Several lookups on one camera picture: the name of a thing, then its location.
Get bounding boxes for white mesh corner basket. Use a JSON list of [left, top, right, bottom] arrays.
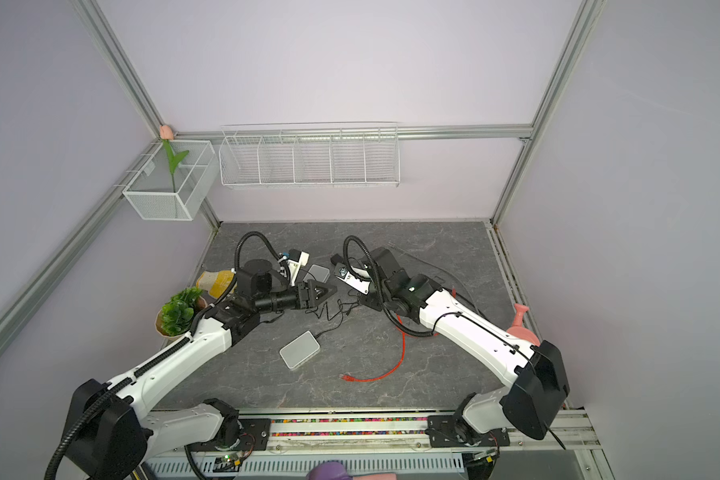
[[123, 140, 220, 221]]

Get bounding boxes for red ethernet cable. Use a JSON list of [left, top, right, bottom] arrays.
[[340, 314, 408, 384]]

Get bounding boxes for yellow work glove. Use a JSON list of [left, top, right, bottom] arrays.
[[195, 270, 235, 299]]

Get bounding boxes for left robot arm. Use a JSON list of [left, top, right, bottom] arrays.
[[44, 231, 336, 479]]

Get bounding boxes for white wire wall basket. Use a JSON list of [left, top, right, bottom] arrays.
[[219, 122, 401, 187]]

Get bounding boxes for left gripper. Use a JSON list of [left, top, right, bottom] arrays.
[[256, 280, 337, 315]]

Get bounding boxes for black power adapter with cable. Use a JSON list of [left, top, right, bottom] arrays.
[[308, 299, 360, 339]]

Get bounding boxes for artificial pink tulip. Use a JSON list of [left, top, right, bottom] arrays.
[[159, 125, 189, 193]]

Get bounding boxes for grey ethernet cable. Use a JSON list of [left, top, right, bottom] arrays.
[[395, 244, 487, 319]]

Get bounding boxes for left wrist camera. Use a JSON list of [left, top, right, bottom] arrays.
[[279, 249, 310, 286]]

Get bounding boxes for purple object at bottom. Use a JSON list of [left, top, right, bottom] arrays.
[[306, 461, 353, 480]]

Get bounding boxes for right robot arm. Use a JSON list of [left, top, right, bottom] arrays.
[[362, 248, 570, 445]]

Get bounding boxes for potted green plant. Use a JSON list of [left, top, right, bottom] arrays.
[[155, 287, 206, 338]]

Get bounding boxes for pink watering can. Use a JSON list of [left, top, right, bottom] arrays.
[[506, 303, 541, 346]]

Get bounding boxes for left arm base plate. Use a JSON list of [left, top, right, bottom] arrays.
[[215, 417, 272, 452]]

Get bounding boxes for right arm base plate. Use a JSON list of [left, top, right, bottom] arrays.
[[425, 414, 510, 448]]

